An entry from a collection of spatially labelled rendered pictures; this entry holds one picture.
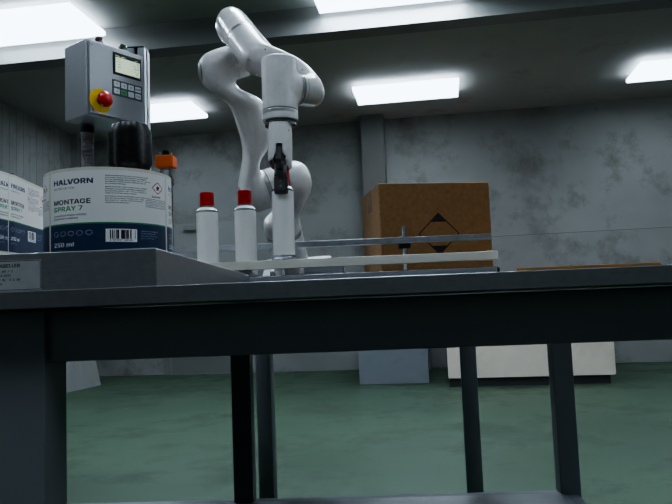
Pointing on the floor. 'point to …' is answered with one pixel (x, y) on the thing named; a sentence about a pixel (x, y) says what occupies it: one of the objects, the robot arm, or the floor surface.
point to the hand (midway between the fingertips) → (282, 188)
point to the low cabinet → (534, 364)
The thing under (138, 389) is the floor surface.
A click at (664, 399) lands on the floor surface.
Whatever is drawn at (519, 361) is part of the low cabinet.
